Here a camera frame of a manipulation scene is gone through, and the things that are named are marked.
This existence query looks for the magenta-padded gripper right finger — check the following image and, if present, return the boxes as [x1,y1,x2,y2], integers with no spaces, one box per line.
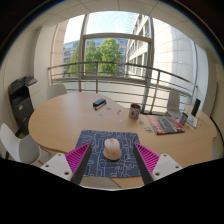
[133,142,184,186]

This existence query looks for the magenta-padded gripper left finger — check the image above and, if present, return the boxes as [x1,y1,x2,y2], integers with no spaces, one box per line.
[41,142,94,186]

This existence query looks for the white computer mouse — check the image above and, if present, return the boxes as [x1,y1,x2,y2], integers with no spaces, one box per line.
[102,137,123,162]

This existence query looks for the blue patterned mouse pad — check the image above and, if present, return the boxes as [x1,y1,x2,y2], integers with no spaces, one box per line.
[75,129,143,179]

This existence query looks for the red magazine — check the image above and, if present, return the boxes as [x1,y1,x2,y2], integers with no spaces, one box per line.
[146,114,186,136]

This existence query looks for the white plastic chair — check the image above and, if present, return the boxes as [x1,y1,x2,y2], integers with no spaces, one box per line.
[46,83,68,101]
[165,90,182,120]
[0,123,51,166]

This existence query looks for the colourful printed mug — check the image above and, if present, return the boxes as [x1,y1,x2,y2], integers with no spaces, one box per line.
[128,102,142,120]

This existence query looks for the black office printer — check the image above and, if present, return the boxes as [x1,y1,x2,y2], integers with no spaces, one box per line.
[7,74,38,136]

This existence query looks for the metal balcony railing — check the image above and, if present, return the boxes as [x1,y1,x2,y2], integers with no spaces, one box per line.
[47,60,198,114]

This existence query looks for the green trees outside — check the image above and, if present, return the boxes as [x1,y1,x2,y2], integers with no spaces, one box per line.
[68,37,124,77]

